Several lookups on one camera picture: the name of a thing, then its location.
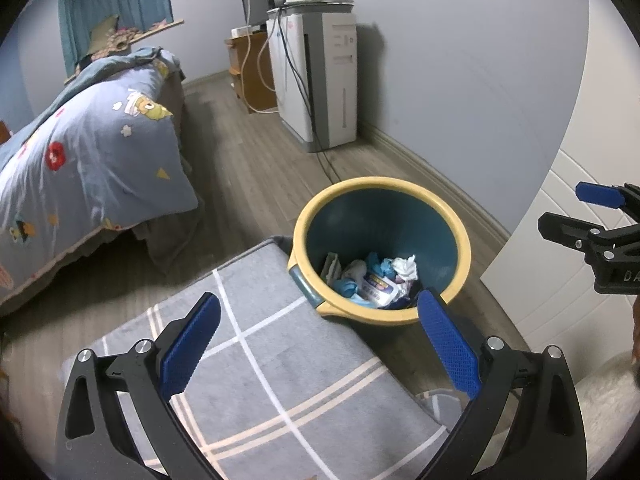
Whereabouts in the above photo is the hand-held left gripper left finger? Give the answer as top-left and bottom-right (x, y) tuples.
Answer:
(55, 291), (223, 480)

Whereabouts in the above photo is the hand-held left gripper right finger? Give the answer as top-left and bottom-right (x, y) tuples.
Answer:
(415, 287), (587, 480)

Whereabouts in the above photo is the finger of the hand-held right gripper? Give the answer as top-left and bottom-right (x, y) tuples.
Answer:
(538, 211), (594, 252)
(575, 181), (640, 216)

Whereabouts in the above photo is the blue wet wipes packet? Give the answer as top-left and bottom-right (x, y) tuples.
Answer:
(359, 272), (413, 309)

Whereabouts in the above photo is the white tissue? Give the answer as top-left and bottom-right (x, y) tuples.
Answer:
(391, 254), (419, 281)

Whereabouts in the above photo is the yellow-rimmed teal trash bin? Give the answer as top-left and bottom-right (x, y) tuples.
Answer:
(287, 176), (472, 326)

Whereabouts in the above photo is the person's right forearm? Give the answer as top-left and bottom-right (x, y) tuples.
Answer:
(631, 295), (640, 376)

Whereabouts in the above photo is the white panel door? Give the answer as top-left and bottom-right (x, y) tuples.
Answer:
(480, 147), (640, 361)

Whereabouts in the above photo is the grey plaid blanket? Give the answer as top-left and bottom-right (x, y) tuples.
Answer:
(60, 236), (451, 480)

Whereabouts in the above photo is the white fluffy cushion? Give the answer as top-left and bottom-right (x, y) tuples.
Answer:
(575, 350), (640, 480)

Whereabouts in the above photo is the blue cartoon print duvet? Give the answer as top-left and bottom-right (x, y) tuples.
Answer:
(0, 47), (201, 306)

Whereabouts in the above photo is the wooden cabinet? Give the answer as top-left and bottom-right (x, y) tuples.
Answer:
(225, 30), (278, 113)

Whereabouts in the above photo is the white air purifier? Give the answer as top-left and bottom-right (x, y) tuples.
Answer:
(266, 2), (358, 153)

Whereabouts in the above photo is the pile of cushions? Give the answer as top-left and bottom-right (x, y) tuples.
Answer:
(75, 15), (171, 68)

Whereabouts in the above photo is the wooden window sill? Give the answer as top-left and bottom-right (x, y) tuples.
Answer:
(64, 19), (185, 83)

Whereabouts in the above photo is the teal curtain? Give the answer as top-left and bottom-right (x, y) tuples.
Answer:
(59, 0), (175, 76)

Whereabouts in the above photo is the black cable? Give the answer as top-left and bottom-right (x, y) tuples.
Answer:
(272, 10), (341, 183)

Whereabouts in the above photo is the white cable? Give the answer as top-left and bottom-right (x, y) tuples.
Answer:
(241, 35), (278, 113)

